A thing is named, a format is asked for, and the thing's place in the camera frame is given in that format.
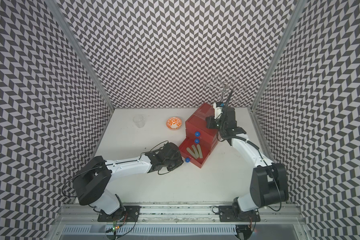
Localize clear plastic cup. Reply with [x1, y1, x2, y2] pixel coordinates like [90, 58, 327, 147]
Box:
[133, 115, 146, 128]

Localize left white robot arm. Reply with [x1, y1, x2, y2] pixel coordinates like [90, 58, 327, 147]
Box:
[72, 141, 184, 218]

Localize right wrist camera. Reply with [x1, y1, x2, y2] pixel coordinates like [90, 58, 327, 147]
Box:
[213, 101, 225, 120]

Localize olive green knife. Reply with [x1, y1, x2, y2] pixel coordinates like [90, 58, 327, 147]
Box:
[197, 144, 203, 159]
[187, 148, 199, 159]
[192, 145, 199, 154]

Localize orange patterned bowl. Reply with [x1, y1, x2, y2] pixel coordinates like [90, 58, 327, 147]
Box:
[166, 117, 183, 131]

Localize red drawer cabinet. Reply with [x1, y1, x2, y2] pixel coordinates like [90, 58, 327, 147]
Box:
[186, 103, 218, 150]

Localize aluminium front rail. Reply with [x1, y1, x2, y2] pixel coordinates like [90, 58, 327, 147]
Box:
[47, 203, 311, 240]

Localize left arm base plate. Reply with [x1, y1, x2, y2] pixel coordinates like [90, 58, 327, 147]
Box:
[97, 205, 142, 223]

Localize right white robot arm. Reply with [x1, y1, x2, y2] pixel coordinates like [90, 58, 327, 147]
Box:
[206, 102, 289, 214]

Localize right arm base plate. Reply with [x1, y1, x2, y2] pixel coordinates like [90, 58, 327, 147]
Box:
[218, 206, 261, 223]

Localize chrome wire rack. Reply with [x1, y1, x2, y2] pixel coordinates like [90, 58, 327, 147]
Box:
[203, 75, 247, 105]

